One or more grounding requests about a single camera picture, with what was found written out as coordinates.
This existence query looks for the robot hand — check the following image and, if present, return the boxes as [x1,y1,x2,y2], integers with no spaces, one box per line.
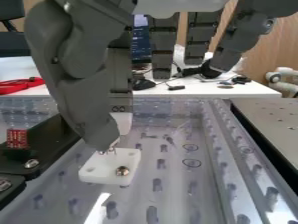
[23,0,298,152]

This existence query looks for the black mouse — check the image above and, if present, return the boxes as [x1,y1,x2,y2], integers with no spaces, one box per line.
[132,78,157,91]

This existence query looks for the screen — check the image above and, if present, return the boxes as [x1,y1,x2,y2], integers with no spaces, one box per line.
[130,13,154,64]

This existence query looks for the black plate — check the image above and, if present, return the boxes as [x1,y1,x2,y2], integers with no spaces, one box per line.
[0,112,86,212]

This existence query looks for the red circuit board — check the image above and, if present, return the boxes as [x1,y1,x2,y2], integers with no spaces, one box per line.
[5,128,31,150]

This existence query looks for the white desk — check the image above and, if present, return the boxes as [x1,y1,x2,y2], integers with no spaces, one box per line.
[0,43,283,100]

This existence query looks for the metal nut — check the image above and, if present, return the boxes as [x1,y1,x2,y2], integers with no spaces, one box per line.
[23,158,40,169]
[0,179,13,193]

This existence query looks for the small white square block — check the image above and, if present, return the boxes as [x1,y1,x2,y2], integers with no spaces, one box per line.
[77,147,142,187]

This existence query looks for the small round metal piece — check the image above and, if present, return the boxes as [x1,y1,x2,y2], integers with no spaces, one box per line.
[114,165,132,178]

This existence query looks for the clear box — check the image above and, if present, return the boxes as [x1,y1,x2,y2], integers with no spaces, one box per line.
[0,95,298,224]

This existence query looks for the small white jointed device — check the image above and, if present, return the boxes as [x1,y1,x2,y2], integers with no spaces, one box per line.
[263,66,298,98]

